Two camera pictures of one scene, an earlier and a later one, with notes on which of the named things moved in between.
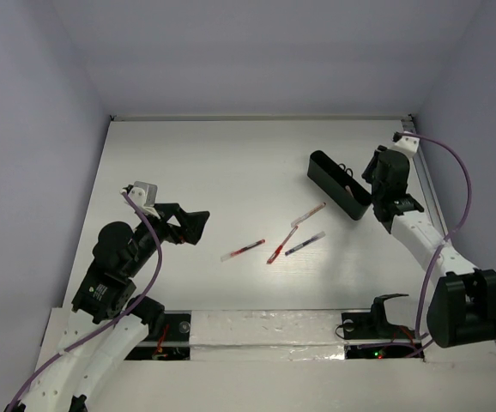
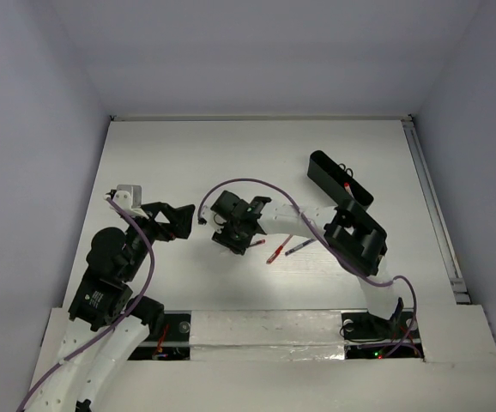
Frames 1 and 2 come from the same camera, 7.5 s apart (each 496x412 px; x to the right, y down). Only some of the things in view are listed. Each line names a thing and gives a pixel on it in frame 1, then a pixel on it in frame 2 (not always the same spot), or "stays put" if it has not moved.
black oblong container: x=347 y=190 stays put
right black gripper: x=368 y=172 → x=223 y=239
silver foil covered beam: x=267 y=335 stays put
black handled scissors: x=347 y=170 stays put
